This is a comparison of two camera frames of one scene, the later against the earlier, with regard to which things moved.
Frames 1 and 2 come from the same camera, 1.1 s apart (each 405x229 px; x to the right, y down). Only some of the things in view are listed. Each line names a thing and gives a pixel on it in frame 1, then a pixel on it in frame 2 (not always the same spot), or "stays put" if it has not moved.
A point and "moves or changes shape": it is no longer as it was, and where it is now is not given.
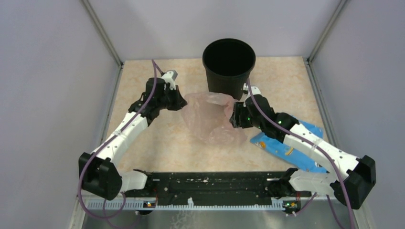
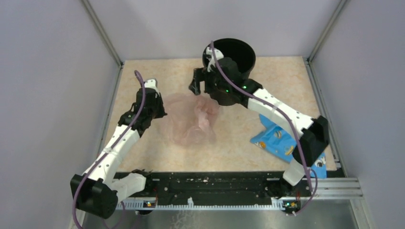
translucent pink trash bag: [207, 115] moves or changes shape
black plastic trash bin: [228, 63] stays put
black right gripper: [237, 119] to [199, 75]
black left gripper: [179, 101] to [162, 112]
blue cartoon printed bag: [295, 157] stays put
